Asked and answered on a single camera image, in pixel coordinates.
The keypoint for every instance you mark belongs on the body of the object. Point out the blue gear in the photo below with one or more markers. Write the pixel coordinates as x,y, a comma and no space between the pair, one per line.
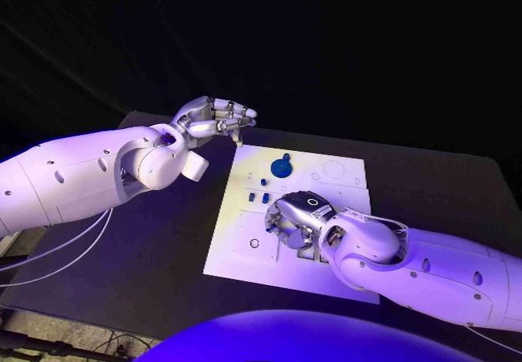
281,166

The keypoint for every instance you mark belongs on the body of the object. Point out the white task board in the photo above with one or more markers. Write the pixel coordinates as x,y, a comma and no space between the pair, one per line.
261,226

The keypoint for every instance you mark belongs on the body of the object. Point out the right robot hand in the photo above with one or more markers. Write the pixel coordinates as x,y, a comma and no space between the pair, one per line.
303,217

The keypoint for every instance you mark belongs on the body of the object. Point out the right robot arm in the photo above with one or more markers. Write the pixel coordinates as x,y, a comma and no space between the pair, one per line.
428,271

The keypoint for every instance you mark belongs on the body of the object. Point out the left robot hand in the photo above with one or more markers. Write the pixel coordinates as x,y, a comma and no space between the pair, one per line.
203,118

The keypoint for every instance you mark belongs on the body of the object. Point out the blue peg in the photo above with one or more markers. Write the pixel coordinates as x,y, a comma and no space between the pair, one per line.
262,181

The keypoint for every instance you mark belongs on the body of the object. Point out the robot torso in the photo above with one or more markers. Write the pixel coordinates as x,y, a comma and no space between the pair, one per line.
301,339

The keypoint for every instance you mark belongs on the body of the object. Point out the blue block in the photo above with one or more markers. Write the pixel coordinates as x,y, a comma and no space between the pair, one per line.
265,197
251,197

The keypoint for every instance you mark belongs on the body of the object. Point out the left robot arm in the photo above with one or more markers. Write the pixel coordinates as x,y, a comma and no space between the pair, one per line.
81,175

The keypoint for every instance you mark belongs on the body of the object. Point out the black metal stand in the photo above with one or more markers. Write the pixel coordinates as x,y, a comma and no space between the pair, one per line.
52,345

